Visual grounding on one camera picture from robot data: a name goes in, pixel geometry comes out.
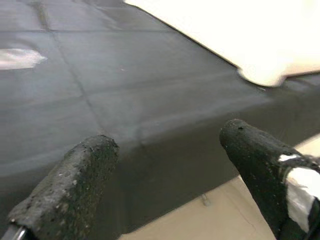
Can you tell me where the white plastic children table top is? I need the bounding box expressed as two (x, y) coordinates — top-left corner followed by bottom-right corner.
(123, 0), (320, 88)

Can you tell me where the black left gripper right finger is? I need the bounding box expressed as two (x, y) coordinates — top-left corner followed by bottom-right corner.
(219, 118), (320, 240)

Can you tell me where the clear tape cross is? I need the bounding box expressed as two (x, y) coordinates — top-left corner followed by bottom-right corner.
(0, 48), (48, 70)

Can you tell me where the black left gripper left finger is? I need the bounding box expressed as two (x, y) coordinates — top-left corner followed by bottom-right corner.
(7, 134), (120, 240)

